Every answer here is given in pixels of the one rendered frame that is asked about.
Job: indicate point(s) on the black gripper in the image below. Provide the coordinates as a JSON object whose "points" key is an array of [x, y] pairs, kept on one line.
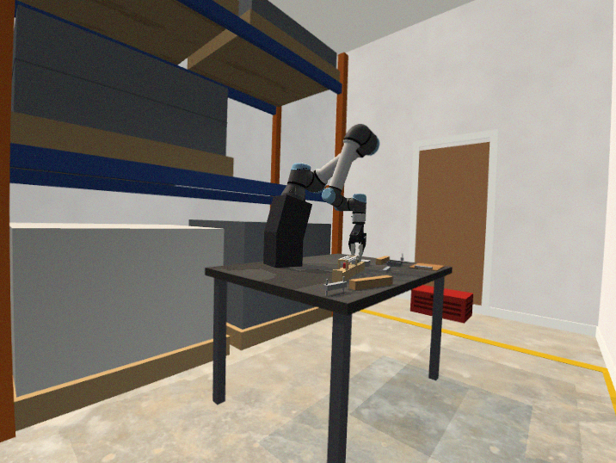
{"points": [[361, 240]]}

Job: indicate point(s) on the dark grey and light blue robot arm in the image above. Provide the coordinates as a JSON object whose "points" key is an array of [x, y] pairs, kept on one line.
{"points": [[302, 178]]}

